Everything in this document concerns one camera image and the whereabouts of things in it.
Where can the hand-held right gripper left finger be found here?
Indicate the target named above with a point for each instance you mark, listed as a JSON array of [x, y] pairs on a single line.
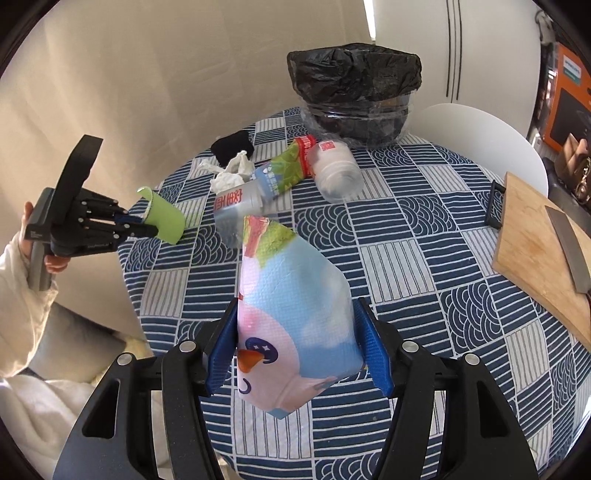
[[221, 353]]

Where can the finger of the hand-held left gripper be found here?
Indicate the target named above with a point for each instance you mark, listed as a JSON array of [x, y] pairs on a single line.
[[99, 206], [115, 233]]

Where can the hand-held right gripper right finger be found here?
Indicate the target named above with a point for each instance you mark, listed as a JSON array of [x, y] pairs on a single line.
[[371, 353]]

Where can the green paper cup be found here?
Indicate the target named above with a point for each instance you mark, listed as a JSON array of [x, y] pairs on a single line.
[[168, 221]]

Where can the pastel cartoon snack bag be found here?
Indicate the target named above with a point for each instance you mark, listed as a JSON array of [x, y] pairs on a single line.
[[295, 314]]

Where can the white tissue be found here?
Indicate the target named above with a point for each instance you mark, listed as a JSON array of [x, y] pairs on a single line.
[[233, 173]]

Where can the colourful snack wrappers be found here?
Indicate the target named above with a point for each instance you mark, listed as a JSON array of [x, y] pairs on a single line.
[[277, 177]]

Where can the trash bin with black bag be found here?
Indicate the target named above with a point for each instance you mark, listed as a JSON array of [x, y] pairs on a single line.
[[355, 74]]

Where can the person's left forearm white sleeve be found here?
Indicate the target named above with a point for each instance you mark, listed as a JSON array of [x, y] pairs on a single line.
[[18, 314]]

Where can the person's left hand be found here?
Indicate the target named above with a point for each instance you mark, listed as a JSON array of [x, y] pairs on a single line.
[[57, 264]]

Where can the blue white patterned tablecloth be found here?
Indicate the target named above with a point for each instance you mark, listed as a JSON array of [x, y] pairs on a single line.
[[415, 277]]

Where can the grey cushion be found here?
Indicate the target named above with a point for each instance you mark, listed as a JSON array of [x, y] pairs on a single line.
[[78, 341]]

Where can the black cloth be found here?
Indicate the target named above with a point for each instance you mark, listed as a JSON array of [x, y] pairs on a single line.
[[233, 145]]

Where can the wooden cutting board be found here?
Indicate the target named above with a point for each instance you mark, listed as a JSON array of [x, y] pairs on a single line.
[[526, 249]]

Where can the white blanket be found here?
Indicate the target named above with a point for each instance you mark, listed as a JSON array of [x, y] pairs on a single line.
[[41, 415]]

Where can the black metal rack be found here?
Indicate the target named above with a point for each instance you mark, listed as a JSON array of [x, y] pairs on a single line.
[[494, 203]]

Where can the brown leather handbag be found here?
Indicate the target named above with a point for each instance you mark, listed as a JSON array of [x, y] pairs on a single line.
[[575, 170]]

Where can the orange appliance box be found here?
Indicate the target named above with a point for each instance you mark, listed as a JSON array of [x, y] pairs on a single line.
[[572, 101]]

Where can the white wardrobe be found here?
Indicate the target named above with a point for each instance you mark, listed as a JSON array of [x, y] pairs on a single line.
[[498, 55]]

